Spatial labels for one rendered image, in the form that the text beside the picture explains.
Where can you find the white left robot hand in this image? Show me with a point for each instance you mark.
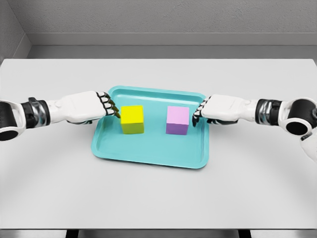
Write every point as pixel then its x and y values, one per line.
pixel 85 106

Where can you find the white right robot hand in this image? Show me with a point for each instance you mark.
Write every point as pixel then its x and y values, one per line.
pixel 220 107

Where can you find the pink cube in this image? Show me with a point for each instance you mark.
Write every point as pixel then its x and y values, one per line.
pixel 177 120

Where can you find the yellow cube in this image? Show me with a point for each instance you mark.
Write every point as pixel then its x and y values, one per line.
pixel 132 119

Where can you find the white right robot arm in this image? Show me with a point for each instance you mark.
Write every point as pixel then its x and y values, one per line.
pixel 282 116

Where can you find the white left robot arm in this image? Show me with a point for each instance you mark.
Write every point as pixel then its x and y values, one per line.
pixel 32 116

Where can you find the teal tray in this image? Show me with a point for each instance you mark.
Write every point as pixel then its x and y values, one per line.
pixel 151 146

